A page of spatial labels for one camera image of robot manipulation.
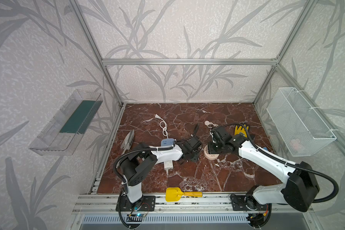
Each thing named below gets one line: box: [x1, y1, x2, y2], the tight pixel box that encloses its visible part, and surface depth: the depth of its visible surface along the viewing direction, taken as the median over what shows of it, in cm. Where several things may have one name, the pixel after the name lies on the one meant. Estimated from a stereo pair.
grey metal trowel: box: [120, 129, 135, 156], surface depth 101 cm
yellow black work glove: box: [234, 124, 249, 138], surface depth 104 cm
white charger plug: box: [163, 160, 174, 176], surface depth 86 cm
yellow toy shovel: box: [165, 187, 203, 202], surface depth 77 cm
